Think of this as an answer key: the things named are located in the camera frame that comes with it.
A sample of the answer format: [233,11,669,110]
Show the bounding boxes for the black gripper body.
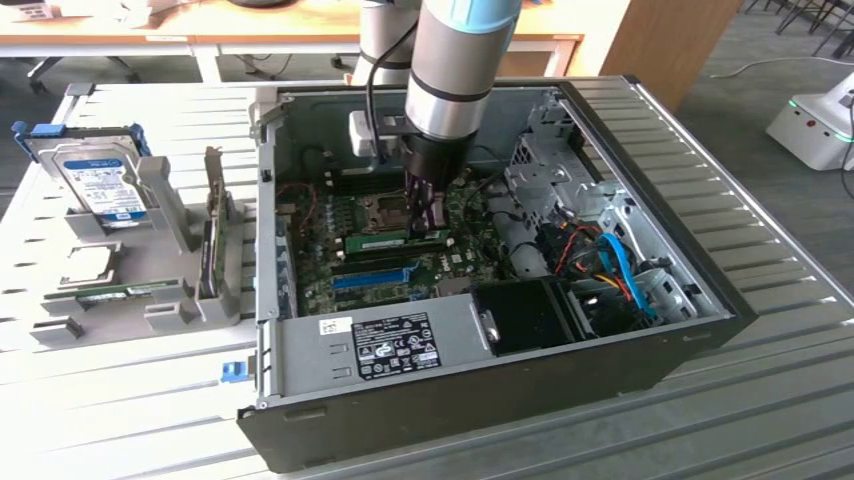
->
[401,130,476,195]

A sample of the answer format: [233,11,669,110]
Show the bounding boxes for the green RAM stick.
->
[72,281,172,307]
[344,229,447,254]

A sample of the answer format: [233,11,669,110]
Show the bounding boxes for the black RAM slot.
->
[340,242,451,263]

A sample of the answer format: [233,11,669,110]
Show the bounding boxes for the CPU socket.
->
[352,193,419,235]

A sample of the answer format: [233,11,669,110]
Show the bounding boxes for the green motherboard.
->
[273,172,535,317]

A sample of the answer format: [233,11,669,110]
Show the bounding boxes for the black expansion slot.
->
[329,254,435,279]

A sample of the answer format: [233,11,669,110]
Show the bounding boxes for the blue expansion slot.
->
[331,268,416,292]

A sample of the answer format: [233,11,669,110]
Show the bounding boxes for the metal disk bay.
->
[501,88,727,329]

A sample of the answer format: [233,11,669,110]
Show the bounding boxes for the graphics card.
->
[197,145,236,302]

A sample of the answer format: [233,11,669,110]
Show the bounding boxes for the grey power supply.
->
[269,293,500,397]

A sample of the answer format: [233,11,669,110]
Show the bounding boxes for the grey parts rack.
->
[28,153,260,347]

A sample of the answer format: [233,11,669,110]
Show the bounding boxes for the wooden cabinet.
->
[597,0,745,114]

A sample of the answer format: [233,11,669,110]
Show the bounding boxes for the black open PC case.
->
[234,74,760,474]

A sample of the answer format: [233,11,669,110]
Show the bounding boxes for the wooden top desk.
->
[0,0,585,85]

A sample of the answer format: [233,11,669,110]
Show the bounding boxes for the hard disk with blue label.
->
[34,141,152,230]

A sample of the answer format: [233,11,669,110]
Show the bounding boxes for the silver CPU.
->
[57,243,120,287]

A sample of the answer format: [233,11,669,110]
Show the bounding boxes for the white mobile machine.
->
[764,69,854,173]

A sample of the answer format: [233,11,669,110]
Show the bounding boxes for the blue disk caddy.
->
[10,120,156,169]

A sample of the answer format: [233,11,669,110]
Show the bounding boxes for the black chairs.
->
[741,0,854,57]

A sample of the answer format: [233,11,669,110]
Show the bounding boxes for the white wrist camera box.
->
[347,110,396,159]

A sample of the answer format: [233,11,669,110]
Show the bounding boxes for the thin red wire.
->
[274,182,316,212]

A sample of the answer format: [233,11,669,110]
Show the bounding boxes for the black camera cable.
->
[364,0,428,166]

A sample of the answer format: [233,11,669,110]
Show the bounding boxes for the orange and red wires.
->
[553,225,636,302]

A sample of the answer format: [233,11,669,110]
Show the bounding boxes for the blue SATA wire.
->
[595,231,660,322]

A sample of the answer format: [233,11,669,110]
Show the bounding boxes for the white floor cable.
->
[708,53,854,80]

